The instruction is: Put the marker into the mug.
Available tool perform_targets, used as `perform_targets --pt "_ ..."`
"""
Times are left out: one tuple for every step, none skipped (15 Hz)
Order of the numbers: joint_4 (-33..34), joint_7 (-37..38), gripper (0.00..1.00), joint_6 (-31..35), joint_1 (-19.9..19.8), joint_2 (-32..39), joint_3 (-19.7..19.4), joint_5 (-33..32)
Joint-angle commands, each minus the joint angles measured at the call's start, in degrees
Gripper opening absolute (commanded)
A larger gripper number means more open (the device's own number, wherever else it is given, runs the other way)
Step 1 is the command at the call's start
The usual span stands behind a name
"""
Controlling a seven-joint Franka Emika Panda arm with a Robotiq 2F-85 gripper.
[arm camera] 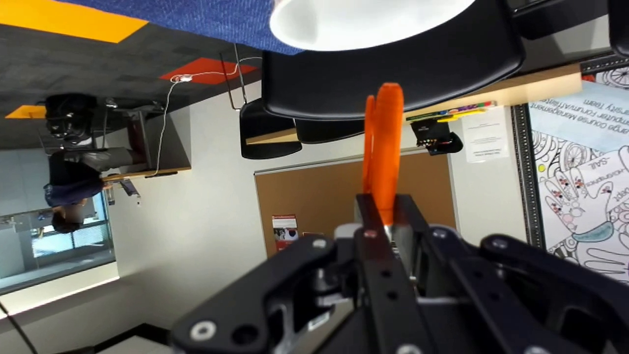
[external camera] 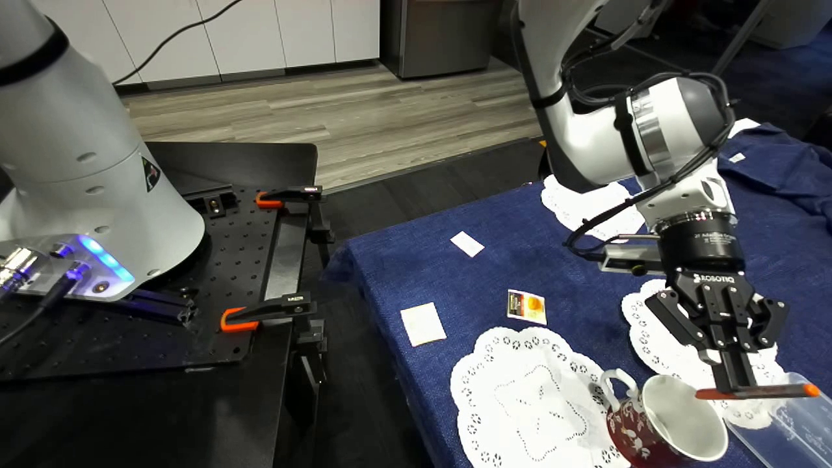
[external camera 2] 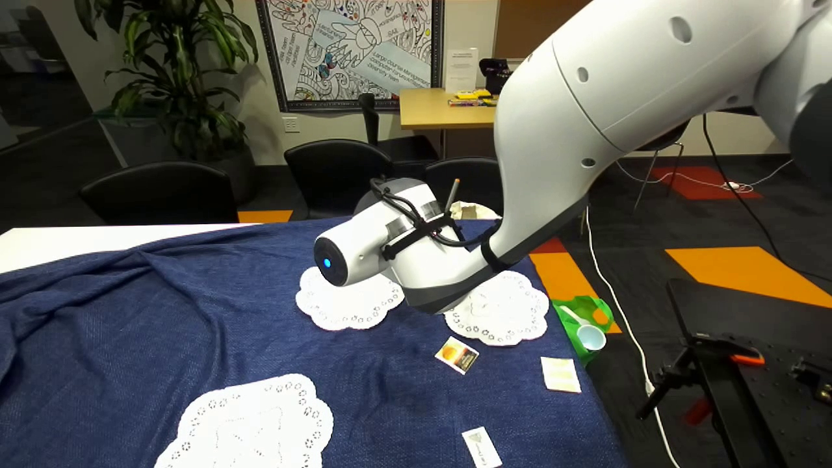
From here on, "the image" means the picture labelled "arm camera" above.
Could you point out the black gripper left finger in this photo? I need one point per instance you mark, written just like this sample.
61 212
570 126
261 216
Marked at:
379 275

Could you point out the brown cork pinboard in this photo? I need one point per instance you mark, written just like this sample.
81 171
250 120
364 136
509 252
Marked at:
314 197

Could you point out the black white drawing poster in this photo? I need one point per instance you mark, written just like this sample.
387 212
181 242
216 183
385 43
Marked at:
582 183

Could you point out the small black desk chair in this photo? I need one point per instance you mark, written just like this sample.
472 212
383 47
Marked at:
265 134

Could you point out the seated person dark clothes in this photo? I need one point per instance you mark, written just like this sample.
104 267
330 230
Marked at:
69 177

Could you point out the white paper notice sheet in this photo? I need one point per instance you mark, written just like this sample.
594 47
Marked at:
485 134

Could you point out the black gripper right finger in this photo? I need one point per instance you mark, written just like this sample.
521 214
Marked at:
419 242

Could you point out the orange capped silver marker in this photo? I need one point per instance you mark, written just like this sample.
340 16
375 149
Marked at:
383 144

